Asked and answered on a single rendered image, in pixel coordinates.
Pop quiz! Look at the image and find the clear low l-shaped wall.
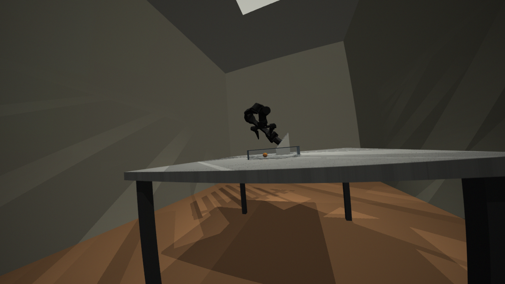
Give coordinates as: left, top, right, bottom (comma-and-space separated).
248, 147, 300, 160

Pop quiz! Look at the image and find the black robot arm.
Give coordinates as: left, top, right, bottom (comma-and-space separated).
244, 103, 282, 145

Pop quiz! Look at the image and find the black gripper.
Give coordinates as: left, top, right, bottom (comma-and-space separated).
251, 117, 276, 139

